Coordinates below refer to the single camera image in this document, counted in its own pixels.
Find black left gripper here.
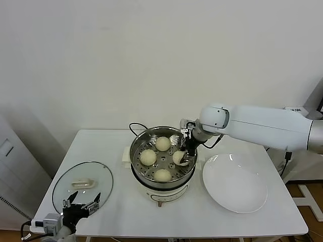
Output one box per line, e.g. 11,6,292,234
62,191,101,229

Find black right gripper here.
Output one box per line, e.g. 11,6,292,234
180,133,200,164

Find white steamed baozi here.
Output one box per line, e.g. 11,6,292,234
155,136,171,152
153,168,173,183
139,149,157,166
172,150,190,166

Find glass lid with cream handle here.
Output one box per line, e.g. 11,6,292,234
52,161,114,219

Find perforated steel steamer basket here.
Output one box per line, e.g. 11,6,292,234
129,127,198,187

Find cream electric cooker pot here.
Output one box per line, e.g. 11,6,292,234
122,145,205,209

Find white round plate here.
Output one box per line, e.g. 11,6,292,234
201,153,268,214

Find white cabinet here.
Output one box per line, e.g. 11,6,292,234
0,114,52,231

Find grey computer monitor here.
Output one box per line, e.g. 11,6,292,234
302,77,323,113

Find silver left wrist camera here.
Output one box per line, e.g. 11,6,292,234
30,213,63,235

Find black cooker power cord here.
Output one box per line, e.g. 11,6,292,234
129,122,150,139

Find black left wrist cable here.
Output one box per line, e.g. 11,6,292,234
20,221,33,240

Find black cable with adapter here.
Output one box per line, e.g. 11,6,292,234
265,148,293,178

